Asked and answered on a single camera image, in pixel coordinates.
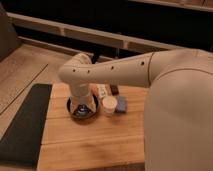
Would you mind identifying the white orange packet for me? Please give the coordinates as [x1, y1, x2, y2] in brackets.
[91, 84, 108, 99]

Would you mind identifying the small dark brown block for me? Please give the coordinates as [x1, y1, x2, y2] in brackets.
[110, 85, 119, 95]

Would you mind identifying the black rubber mat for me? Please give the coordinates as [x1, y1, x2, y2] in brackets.
[0, 84, 52, 166]

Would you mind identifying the blue sponge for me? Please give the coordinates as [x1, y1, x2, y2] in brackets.
[116, 96, 127, 113]

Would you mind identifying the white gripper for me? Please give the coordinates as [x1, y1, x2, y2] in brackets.
[69, 84, 95, 112]

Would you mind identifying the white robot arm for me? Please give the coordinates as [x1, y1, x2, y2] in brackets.
[59, 49, 213, 171]

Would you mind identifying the long wooden shelf rail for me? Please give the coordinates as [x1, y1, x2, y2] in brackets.
[7, 12, 182, 53]

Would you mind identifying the wooden cutting board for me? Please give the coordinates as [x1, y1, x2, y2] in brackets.
[37, 83, 147, 171]

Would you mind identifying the white paper cup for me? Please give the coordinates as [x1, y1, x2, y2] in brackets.
[102, 96, 117, 115]

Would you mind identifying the grey sofa corner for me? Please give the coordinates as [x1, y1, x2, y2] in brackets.
[0, 3, 21, 62]

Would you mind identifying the black table leg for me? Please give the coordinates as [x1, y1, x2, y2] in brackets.
[91, 52, 100, 64]

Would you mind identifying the dark ceramic bowl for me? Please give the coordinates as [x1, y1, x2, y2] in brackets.
[66, 95, 98, 120]

